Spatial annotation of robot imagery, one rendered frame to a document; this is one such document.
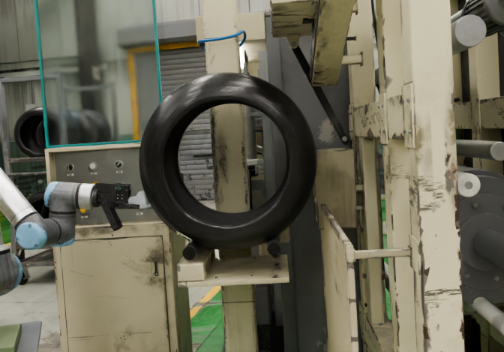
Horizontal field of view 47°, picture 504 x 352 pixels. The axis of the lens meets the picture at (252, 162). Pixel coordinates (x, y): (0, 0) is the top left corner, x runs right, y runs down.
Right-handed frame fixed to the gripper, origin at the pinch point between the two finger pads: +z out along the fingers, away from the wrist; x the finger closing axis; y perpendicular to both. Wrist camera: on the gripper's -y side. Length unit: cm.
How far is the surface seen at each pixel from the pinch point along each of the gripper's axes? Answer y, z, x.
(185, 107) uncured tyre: 35.0, 11.8, -12.8
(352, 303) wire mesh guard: -11, 63, -62
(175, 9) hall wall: 251, -170, 956
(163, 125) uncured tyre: 28.7, 4.8, -12.5
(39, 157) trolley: -10, -170, 319
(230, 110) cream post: 36.0, 23.4, 25.3
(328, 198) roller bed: 5, 63, 18
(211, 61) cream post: 55, 15, 25
